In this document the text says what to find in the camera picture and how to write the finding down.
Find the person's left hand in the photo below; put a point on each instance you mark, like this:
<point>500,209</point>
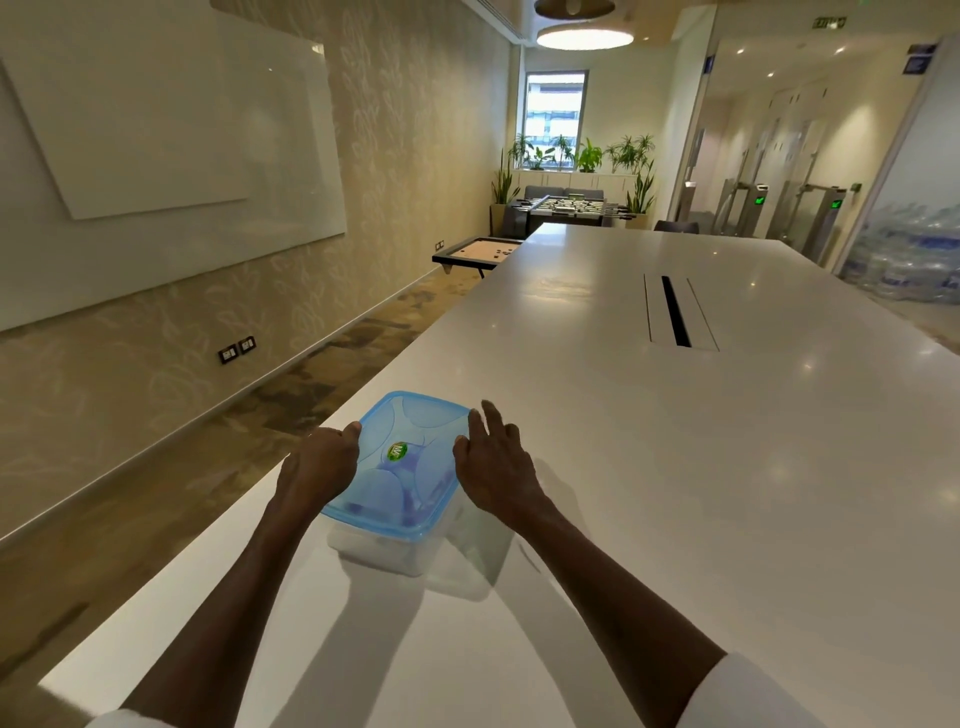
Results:
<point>319,469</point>

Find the person's right hand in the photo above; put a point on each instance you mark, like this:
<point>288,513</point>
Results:
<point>496,476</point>

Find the person's left thumb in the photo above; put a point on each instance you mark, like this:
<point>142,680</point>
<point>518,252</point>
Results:
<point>351,433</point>

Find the person's right thumb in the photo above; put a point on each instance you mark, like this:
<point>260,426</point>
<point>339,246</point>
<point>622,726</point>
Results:
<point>460,451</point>

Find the person's right middle finger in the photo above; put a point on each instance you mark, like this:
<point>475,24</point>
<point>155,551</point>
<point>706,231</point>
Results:
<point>493,420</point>

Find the blue plastic container lid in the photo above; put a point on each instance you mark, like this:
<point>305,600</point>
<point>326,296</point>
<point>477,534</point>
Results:
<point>409,465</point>

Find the person's left forearm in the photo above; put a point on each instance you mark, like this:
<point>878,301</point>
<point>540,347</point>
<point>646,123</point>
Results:
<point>232,607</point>

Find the person's right forearm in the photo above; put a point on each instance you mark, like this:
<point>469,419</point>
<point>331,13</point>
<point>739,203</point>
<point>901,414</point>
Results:
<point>622,615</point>

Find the clear plastic food container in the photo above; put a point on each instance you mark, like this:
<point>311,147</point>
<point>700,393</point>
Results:
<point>390,553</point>

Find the low carrom board table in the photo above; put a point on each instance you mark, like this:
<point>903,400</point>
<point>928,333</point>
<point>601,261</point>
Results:
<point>480,250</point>

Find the foosball table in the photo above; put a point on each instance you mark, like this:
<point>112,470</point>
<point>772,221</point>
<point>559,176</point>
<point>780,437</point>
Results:
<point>574,208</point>

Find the tall snake plant in pot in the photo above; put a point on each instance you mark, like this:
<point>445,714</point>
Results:
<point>502,187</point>

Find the grey sofa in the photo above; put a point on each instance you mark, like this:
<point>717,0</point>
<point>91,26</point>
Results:
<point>562,193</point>

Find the low white cabinet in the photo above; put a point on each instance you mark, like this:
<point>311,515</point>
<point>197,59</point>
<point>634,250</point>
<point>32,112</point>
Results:
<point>577,180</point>

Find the dark office chair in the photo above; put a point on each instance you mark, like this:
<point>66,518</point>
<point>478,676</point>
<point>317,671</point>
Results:
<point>676,226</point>

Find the snake plant beside cabinet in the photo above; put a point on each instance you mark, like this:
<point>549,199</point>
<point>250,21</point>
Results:
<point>642,195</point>

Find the bushy green potted plant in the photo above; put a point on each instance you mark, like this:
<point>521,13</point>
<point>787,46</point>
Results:
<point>630,154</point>

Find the window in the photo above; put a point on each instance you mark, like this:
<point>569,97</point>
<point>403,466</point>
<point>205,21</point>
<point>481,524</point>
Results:
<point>556,112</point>

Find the grey entry turnstile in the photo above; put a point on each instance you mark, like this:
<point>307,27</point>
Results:
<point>817,221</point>
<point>746,210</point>

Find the round lit ceiling lamp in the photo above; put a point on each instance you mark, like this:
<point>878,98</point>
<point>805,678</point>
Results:
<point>585,37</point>

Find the ceiling air vent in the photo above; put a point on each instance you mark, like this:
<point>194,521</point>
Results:
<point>499,19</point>

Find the round brown ceiling lamp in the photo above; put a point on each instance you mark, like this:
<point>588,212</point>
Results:
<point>574,7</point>

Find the stack of water bottle packs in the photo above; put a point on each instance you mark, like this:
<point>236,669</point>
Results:
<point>907,259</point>

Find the white glass wall board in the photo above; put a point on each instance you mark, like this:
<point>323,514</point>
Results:
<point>165,150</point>

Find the blue wall sign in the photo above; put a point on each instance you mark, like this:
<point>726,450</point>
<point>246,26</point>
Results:
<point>919,60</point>

